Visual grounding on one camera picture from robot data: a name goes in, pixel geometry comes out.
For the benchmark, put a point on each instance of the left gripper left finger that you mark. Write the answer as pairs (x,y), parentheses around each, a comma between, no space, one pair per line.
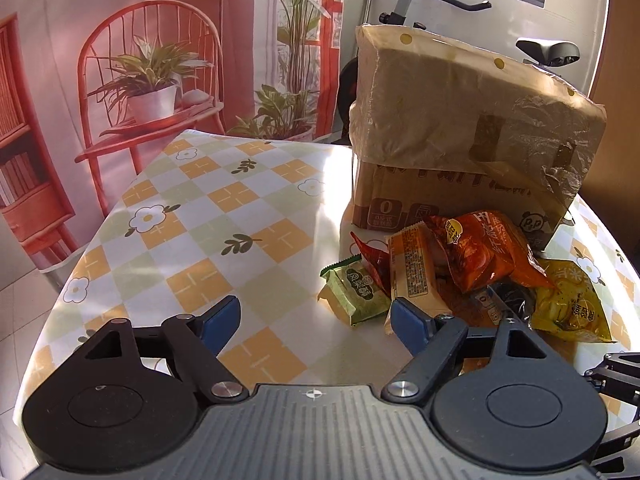
(194,343)

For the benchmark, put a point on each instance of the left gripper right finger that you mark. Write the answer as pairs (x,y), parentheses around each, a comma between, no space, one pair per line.
(435,345)

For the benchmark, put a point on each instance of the orange bread packet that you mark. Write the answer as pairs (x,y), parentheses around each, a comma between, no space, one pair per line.
(413,273)

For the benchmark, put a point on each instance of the yellow snack pouch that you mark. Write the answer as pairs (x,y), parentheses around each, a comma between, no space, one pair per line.
(571,309)

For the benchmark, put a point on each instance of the green pineapple cake packet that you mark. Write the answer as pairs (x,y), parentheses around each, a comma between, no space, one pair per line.
(351,292)

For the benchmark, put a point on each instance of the orange-red chip bag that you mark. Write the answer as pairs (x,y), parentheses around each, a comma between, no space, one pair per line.
(484,247)

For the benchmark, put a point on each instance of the dark prune packet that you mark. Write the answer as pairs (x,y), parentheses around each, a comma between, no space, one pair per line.
(494,302)

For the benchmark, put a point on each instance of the red small snack packet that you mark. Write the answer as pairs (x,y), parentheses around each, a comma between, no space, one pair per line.
(377,263)

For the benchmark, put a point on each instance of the checkered floral tablecloth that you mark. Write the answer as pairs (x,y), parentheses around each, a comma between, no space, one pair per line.
(214,216)

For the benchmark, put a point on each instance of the wooden headboard panel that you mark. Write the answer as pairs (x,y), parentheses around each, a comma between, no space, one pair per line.
(612,185)

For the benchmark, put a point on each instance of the cardboard box with plastic liner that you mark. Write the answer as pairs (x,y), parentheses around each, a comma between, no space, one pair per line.
(442,128)

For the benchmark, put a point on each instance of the printed room backdrop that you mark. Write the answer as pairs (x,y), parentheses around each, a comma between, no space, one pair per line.
(92,90)

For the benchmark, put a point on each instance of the black exercise bike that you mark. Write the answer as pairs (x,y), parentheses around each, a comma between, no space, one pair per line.
(498,27)

